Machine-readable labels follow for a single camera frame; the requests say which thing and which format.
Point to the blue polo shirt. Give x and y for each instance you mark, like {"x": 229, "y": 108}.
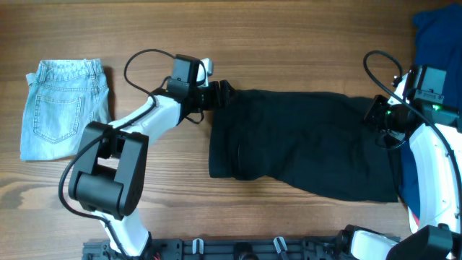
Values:
{"x": 438, "y": 44}

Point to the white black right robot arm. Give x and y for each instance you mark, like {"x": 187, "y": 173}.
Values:
{"x": 415, "y": 113}

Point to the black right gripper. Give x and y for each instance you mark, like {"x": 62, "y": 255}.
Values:
{"x": 371, "y": 117}

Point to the white red cloth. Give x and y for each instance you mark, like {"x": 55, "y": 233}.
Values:
{"x": 413, "y": 221}

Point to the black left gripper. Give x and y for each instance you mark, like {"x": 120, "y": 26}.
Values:
{"x": 220, "y": 99}

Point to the black shorts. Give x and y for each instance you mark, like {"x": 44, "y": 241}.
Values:
{"x": 314, "y": 141}

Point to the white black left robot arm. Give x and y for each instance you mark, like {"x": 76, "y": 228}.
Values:
{"x": 107, "y": 175}

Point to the light blue denim shorts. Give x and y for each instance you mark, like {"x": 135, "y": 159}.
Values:
{"x": 64, "y": 96}

